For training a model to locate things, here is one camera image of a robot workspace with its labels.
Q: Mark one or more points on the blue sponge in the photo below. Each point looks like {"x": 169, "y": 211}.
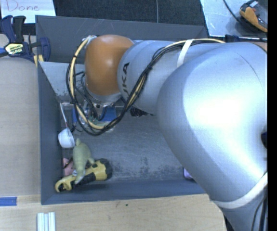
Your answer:
{"x": 111, "y": 114}

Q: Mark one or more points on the black cloth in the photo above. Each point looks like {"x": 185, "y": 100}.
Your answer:
{"x": 139, "y": 112}

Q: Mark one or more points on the white round spoon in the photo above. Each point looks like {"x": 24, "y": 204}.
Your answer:
{"x": 66, "y": 138}

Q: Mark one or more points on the green toy dinosaur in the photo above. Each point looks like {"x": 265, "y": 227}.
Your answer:
{"x": 81, "y": 155}

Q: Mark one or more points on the grey metal bin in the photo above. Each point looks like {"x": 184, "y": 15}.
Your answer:
{"x": 138, "y": 148}

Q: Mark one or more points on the yellow and black toy drill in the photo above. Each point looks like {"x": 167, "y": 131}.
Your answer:
{"x": 99, "y": 171}

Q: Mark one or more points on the pink soft toy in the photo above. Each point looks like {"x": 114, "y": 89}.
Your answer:
{"x": 68, "y": 170}

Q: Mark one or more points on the pale wood board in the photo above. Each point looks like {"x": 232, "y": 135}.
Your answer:
{"x": 15, "y": 129}

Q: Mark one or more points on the pale purple thing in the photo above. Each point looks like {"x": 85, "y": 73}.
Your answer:
{"x": 187, "y": 174}

